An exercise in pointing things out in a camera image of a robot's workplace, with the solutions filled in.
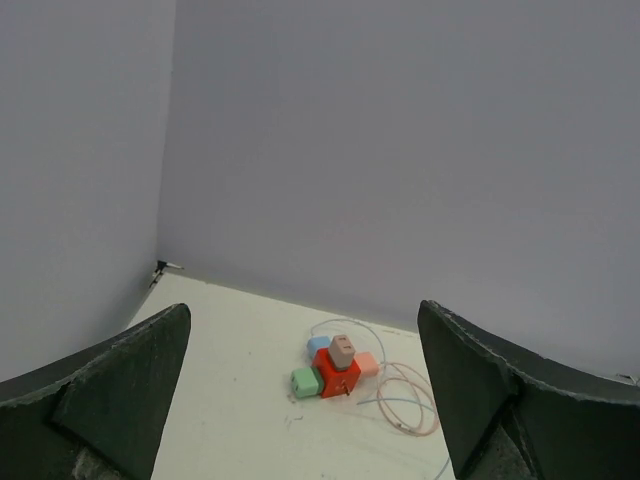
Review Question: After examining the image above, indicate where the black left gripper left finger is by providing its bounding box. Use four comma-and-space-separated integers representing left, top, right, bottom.
1, 303, 191, 479

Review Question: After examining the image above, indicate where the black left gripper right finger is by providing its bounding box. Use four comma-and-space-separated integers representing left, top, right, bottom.
417, 301, 639, 479

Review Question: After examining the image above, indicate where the salmon pink charger plug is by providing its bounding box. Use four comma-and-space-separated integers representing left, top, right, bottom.
354, 352, 380, 379

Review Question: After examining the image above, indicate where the red cube power socket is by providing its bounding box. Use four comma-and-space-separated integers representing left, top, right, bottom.
312, 348, 361, 398

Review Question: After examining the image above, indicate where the green charger plug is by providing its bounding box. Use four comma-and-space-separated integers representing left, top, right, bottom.
290, 366, 324, 399

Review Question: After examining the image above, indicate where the light blue charger plug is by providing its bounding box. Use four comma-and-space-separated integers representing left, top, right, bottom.
306, 336, 331, 360

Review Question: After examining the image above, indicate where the pink charging cable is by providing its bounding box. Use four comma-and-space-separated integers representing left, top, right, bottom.
375, 361, 441, 439

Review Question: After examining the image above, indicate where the black corner bracket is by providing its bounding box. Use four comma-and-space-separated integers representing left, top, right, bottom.
149, 260, 183, 288

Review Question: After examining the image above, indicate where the light blue charging cable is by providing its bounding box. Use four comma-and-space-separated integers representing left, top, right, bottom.
309, 319, 452, 480

